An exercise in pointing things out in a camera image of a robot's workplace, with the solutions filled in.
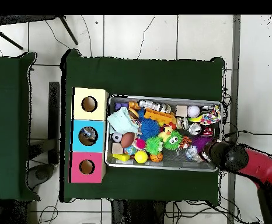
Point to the mint green cloth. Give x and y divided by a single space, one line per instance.
123 121

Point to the orange toy building block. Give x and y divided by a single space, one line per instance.
159 115

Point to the silver toy robot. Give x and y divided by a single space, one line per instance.
152 104

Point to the green spiky ball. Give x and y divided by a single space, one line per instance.
173 140

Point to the clear bottle with blue label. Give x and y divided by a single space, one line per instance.
87 133

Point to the crushed clear plastic bottle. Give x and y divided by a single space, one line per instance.
192 154

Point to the purple spiky ball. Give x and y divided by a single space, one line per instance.
200 142

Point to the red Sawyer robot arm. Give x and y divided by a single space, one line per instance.
259 165

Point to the wooden box with three holes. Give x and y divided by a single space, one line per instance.
101 114

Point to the shallow metal mesh bin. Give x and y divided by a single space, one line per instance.
171 102

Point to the toy hamburger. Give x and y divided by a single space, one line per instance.
133 113

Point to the blue spiky ball with eyes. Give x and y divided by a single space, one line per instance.
141 114

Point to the small soccer ball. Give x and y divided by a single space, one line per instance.
116 137

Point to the yellow plush duck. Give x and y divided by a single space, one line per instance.
165 133

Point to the yellow foam ball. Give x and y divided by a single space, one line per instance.
140 156

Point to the black panel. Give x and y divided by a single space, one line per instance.
54 116

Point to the grey stand base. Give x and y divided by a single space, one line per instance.
41 175

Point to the dark green side table cloth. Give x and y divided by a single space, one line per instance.
7 163

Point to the black tripod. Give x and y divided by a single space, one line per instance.
21 19

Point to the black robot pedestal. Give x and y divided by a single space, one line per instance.
136 213

